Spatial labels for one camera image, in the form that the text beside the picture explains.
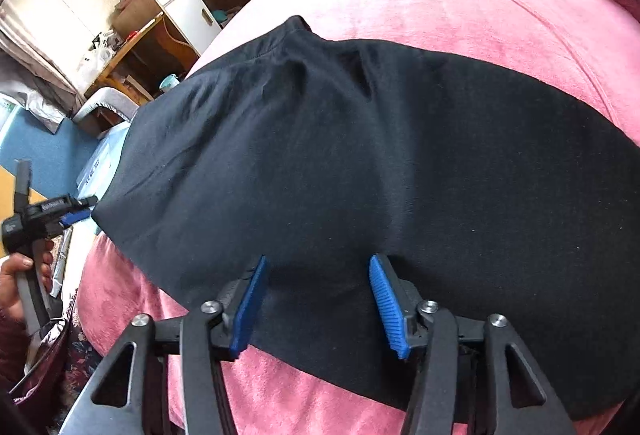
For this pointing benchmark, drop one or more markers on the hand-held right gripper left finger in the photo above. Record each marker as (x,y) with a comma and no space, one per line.
(250,300)

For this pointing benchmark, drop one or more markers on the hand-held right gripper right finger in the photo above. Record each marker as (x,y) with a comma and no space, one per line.
(387,300)

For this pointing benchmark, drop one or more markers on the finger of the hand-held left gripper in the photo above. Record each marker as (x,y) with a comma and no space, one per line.
(75,217)
(23,185)

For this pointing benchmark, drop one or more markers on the black embroidered pants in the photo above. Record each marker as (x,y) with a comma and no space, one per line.
(350,140)

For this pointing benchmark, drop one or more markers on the person's left forearm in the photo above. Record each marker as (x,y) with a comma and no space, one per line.
(10,335)

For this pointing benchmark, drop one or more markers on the person's left hand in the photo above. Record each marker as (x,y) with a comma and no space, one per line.
(10,285)

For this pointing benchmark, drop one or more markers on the blue floor mat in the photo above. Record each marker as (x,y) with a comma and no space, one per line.
(45,150)

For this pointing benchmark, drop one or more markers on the light blue storage box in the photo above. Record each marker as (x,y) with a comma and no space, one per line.
(102,165)

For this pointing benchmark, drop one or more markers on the white sack on floor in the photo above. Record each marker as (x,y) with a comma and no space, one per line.
(45,110)

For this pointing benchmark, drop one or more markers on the pale pink curtain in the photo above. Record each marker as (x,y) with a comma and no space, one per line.
(35,50)

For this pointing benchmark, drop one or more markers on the white plastic bag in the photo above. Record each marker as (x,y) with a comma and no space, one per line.
(95,65)

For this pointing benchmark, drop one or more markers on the dark red shiny cloth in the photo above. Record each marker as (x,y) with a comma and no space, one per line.
(45,365)

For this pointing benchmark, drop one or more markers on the teal cup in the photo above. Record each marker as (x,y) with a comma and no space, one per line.
(169,85)

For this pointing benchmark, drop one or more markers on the wooden desk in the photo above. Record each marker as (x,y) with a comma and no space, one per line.
(140,20)

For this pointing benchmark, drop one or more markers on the pink box on desk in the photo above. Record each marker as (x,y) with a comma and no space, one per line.
(131,0)

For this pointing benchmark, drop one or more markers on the white drawer cabinet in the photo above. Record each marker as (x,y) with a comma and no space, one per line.
(185,10)

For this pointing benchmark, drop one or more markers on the teal bowl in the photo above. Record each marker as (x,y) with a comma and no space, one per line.
(221,15)

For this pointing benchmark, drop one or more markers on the bed with pink sheet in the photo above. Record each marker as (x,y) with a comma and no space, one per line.
(450,0)

